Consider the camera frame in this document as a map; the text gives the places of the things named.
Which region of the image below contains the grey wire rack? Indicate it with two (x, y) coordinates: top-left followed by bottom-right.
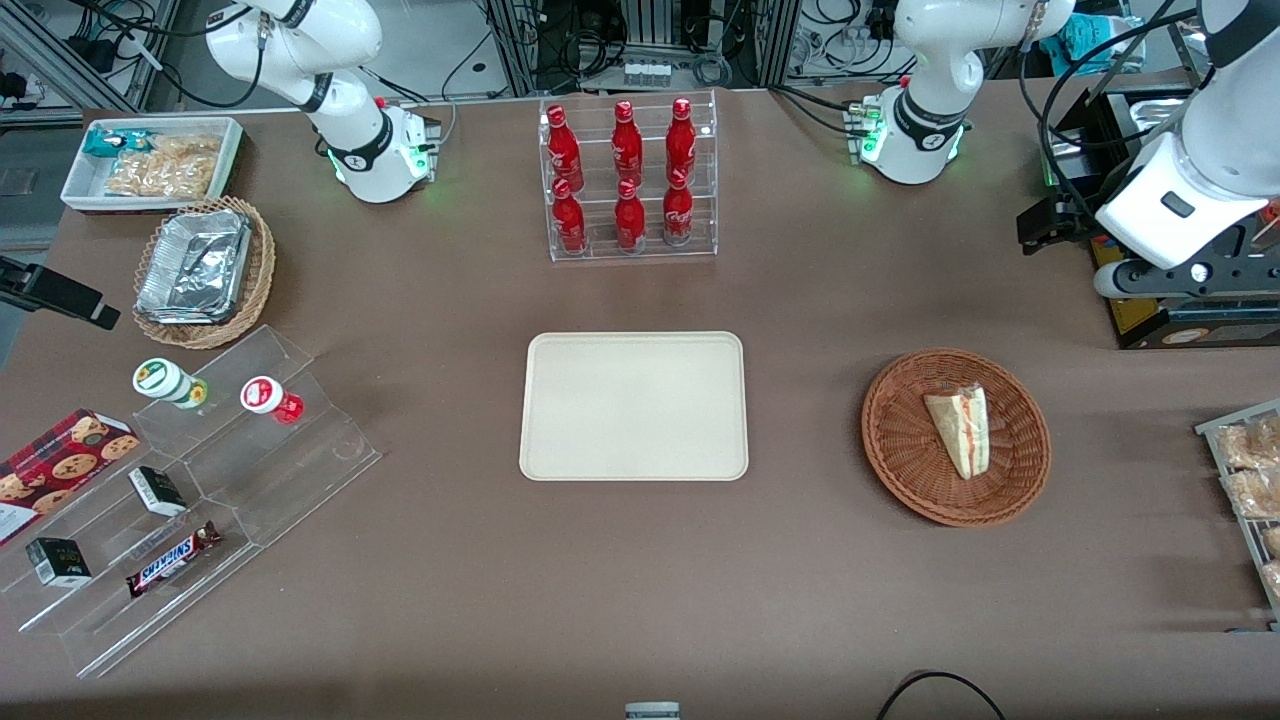
(1194, 399), (1280, 633)

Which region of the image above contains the teal cloth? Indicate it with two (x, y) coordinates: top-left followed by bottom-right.
(1038, 12), (1133, 63)

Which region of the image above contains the clear acrylic bottle rack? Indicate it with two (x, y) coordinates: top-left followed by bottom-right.
(539, 89), (719, 264)

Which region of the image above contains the aluminium frame rack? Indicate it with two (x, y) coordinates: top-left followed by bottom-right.
(478, 0), (803, 97)

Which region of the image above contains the silver foil tray stack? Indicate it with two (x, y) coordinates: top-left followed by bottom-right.
(134, 207), (253, 327)

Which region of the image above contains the red white yoghurt bottle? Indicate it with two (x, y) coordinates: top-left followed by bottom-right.
(240, 375), (305, 426)

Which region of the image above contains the beige plastic tray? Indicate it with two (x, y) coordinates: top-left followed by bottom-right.
(518, 330), (750, 483)

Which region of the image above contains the small black box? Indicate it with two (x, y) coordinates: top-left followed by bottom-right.
(25, 536), (93, 588)
(127, 465), (189, 518)

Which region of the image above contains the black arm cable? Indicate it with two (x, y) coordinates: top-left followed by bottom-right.
(1018, 8), (1206, 193)

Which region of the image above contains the green white yoghurt bottle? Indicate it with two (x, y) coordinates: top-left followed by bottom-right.
(132, 357), (210, 411)

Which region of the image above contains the triangle sandwich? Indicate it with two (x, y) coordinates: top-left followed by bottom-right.
(922, 384), (992, 481)

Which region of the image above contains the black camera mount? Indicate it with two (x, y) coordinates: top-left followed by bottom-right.
(0, 254), (122, 332)

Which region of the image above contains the black floor cable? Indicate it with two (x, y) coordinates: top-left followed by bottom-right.
(876, 671), (1007, 720)

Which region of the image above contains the red cola bottle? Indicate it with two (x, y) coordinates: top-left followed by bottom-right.
(546, 104), (585, 193)
(666, 97), (698, 187)
(614, 178), (648, 252)
(611, 99), (645, 187)
(551, 178), (589, 254)
(662, 168), (695, 248)

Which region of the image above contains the clear acrylic stepped stand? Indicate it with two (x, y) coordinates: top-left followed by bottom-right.
(0, 324), (384, 680)

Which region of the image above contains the white rectangular snack bin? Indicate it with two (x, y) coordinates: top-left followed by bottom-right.
(60, 116), (245, 215)

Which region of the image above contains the Snickers chocolate bar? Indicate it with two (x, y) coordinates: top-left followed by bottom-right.
(124, 521), (224, 599)

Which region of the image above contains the oval tan wicker basket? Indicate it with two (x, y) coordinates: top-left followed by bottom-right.
(131, 195), (277, 351)

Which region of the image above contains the clear bag of crackers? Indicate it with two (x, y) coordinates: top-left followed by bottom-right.
(104, 134), (223, 200)

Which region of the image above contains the round brown wicker basket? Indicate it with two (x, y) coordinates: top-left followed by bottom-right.
(861, 347), (1053, 529)

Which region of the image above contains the teal snack packet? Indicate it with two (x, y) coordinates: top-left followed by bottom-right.
(82, 127), (153, 160)

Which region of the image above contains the red tartan cookie box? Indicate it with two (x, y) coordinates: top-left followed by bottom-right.
(0, 407), (142, 547)

